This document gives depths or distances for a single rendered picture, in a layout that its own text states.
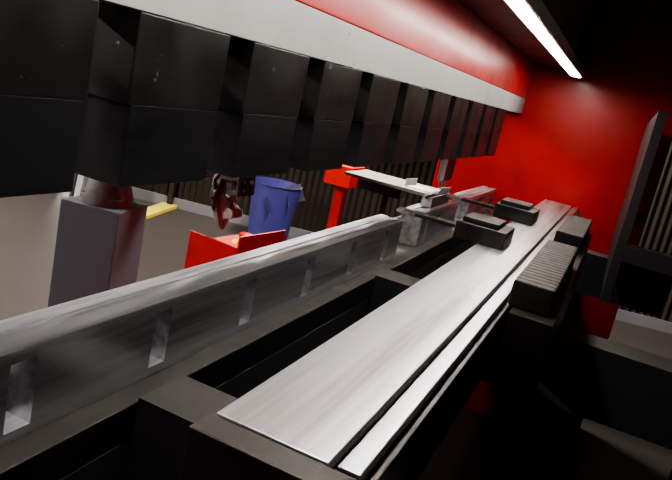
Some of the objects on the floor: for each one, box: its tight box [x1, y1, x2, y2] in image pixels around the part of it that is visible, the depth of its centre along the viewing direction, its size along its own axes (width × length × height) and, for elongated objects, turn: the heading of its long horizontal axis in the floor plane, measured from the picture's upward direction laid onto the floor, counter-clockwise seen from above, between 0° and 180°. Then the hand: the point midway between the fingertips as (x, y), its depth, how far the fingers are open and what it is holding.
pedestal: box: [324, 164, 365, 229], centre depth 397 cm, size 20×25×83 cm
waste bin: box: [248, 177, 305, 241], centre depth 491 cm, size 42×38×49 cm
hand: (220, 223), depth 173 cm, fingers closed
